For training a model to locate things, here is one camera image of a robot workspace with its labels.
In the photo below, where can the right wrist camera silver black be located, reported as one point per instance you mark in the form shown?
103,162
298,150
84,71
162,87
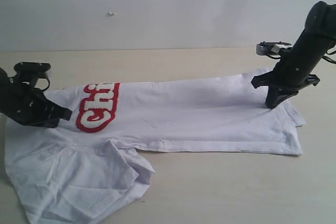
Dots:
271,49

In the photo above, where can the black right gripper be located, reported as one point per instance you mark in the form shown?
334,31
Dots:
285,80

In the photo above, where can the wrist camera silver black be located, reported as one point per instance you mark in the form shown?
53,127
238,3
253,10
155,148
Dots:
27,71
271,49

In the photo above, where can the white t-shirt red lettering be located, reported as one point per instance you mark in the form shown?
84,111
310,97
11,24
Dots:
89,167

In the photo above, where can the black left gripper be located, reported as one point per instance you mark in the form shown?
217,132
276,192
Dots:
30,107

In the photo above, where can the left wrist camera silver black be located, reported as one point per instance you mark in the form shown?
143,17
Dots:
27,71

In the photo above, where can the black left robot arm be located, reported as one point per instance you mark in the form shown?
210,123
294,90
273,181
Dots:
5,79

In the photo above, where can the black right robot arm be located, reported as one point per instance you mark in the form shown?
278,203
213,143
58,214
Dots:
317,37

